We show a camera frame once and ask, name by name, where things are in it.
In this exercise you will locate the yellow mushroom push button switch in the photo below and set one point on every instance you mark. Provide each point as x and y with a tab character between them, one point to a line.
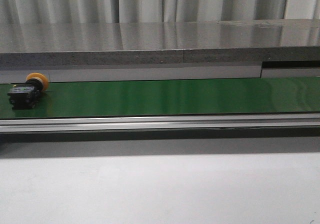
25	95

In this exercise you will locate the white curtain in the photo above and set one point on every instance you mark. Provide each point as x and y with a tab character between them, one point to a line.
147	11

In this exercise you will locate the aluminium conveyor frame rail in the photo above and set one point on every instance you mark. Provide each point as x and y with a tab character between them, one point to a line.
158	123

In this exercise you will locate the green conveyor belt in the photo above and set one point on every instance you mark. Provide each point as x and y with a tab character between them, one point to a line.
171	97

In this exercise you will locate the grey stone counter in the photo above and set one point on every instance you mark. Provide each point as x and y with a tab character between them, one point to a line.
160	51

